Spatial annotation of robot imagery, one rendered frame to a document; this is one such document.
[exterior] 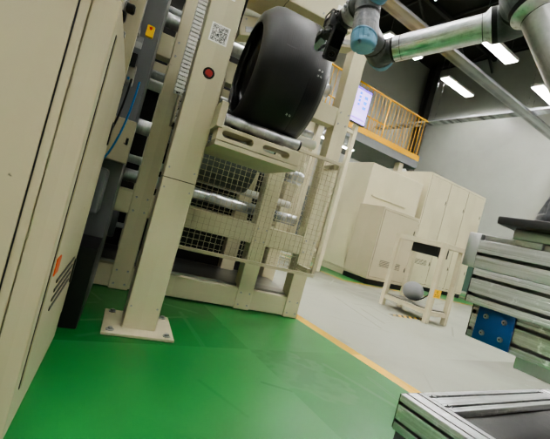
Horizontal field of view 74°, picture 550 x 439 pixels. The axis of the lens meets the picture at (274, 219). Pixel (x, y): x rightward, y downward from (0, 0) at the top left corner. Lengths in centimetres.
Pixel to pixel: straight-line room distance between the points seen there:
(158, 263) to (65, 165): 80
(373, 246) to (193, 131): 474
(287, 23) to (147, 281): 112
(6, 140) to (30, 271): 25
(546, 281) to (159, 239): 123
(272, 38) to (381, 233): 479
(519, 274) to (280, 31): 111
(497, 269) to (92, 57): 102
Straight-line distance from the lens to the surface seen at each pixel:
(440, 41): 126
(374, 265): 603
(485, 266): 108
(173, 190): 150
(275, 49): 149
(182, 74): 158
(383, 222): 601
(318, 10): 217
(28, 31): 86
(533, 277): 103
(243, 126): 150
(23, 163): 83
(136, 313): 158
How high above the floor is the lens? 56
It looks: level
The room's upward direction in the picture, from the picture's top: 15 degrees clockwise
